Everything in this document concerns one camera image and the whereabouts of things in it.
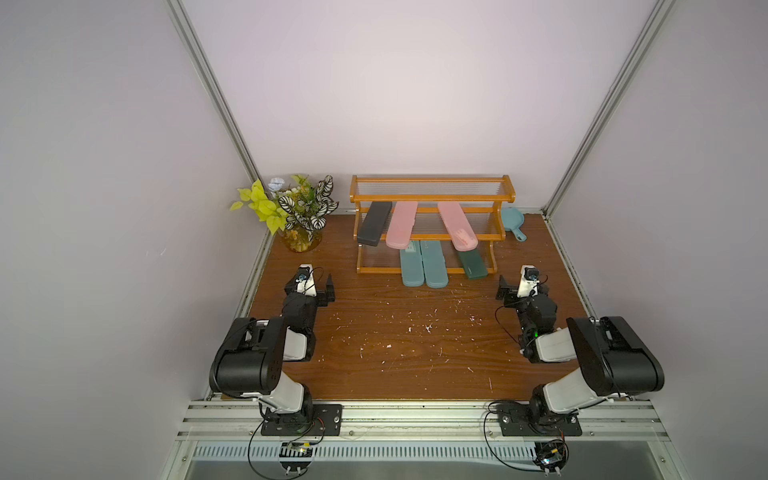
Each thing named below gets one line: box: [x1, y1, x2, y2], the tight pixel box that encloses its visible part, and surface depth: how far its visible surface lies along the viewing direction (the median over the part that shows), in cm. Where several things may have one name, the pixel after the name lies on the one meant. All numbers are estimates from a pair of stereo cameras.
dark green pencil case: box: [458, 248, 489, 280], surface depth 100 cm
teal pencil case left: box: [399, 240, 425, 287], surface depth 102 cm
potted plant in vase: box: [230, 174, 339, 253], surface depth 93 cm
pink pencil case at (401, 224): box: [386, 201, 418, 250], surface depth 97 cm
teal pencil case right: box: [420, 240, 449, 289], surface depth 102 cm
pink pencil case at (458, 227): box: [438, 201, 478, 252], surface depth 94 cm
